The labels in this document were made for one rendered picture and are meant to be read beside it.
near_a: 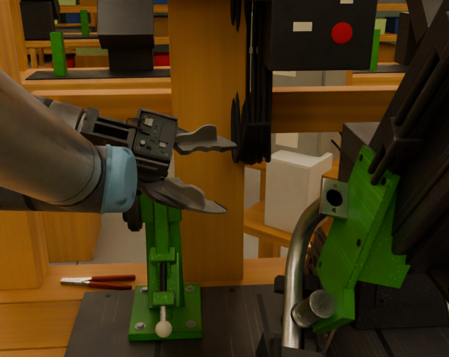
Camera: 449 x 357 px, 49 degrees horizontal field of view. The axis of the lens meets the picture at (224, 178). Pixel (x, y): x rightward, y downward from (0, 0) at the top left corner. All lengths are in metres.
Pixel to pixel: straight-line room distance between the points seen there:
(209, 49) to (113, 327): 0.53
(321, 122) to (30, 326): 0.71
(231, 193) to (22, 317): 0.47
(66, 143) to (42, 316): 0.67
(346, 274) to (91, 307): 0.53
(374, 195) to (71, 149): 0.39
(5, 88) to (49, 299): 0.80
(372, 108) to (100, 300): 0.68
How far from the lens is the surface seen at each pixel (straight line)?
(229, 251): 1.07
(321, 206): 0.71
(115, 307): 1.02
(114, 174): 0.53
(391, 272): 0.72
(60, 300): 1.10
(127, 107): 1.04
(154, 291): 0.87
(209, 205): 0.67
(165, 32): 7.55
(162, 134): 0.63
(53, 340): 1.00
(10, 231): 1.10
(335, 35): 0.85
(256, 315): 0.98
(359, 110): 1.10
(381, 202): 0.64
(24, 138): 0.37
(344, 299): 0.69
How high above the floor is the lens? 1.49
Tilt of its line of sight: 22 degrees down
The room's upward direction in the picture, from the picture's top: straight up
